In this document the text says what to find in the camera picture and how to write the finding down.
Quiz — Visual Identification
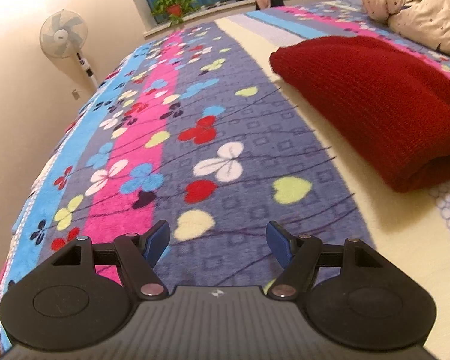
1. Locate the red knitted sweater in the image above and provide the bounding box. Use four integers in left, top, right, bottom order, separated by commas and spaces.
269, 36, 450, 193

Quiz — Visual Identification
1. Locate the colourful floral bed blanket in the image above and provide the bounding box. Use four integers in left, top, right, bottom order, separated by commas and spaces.
0, 2, 450, 359

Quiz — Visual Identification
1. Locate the white standing fan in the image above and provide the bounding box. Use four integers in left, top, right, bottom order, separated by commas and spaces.
39, 10, 99, 89

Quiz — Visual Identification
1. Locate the pink black item on sill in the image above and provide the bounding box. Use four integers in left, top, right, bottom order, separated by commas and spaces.
255, 0, 284, 11

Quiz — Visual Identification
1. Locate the potted green plant red pot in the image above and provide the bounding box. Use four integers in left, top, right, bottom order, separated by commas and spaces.
152, 0, 200, 25

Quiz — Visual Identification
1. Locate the wall power socket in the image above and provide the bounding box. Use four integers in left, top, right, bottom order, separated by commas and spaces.
71, 89, 80, 100

